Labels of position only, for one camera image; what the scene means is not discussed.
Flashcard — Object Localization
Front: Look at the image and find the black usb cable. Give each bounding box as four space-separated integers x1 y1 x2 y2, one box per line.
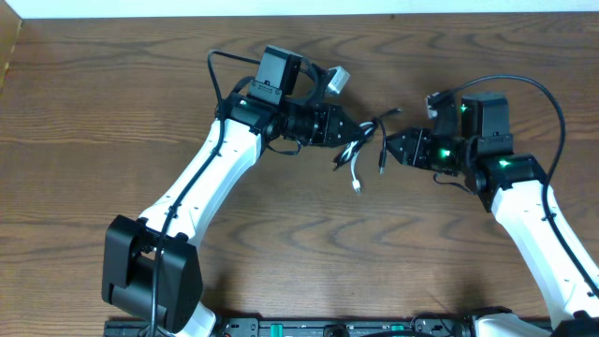
331 107 403 175

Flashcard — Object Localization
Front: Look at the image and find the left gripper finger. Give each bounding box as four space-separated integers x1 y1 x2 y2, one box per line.
341 111 364 140
334 133 364 147

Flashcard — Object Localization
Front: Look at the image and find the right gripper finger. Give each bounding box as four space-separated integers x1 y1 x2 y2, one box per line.
387 139 415 166
387 128 416 146

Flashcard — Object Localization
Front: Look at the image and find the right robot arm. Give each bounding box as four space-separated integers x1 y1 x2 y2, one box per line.
387 92 598 336

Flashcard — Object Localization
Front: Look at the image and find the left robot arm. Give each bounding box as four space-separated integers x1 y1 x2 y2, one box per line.
101 45 364 336

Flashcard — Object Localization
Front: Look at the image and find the white usb cable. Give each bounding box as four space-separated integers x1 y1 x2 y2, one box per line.
339 120 375 194

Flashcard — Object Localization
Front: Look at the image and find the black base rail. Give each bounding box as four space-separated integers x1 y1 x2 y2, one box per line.
103 317 553 337

